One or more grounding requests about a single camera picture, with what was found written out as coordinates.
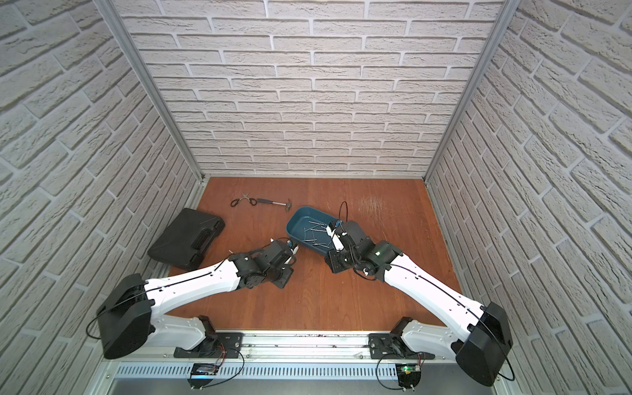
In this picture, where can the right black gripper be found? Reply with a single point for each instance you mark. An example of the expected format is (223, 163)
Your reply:
(332, 262)

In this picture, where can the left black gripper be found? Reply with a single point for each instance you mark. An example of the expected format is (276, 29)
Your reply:
(282, 254)

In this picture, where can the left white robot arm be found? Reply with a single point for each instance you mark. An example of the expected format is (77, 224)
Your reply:
(137, 312)

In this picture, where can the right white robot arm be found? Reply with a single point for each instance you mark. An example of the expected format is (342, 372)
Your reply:
(476, 336)

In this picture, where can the teal plastic storage box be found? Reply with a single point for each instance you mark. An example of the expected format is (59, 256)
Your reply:
(308, 227)

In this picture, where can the black plastic tool case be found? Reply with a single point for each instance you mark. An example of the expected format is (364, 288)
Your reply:
(184, 243)

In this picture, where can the left controller board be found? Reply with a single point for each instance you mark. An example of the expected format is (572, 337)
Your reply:
(202, 375)

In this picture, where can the controller board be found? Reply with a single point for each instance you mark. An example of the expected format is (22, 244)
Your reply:
(202, 375)
(408, 376)

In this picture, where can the right controller board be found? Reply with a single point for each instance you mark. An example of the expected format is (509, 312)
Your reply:
(408, 376)

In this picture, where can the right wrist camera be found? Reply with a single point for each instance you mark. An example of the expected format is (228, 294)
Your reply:
(335, 238)

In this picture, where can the small black-handled hammer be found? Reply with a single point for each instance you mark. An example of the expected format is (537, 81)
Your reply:
(286, 205)

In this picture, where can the black-handled scissors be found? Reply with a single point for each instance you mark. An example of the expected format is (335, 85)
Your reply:
(244, 197)

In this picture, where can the aluminium front rail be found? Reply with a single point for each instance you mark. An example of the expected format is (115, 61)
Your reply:
(277, 355)

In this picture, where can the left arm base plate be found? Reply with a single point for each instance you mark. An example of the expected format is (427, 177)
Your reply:
(213, 346)

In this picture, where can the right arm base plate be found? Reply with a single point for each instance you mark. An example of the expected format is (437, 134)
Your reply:
(386, 344)

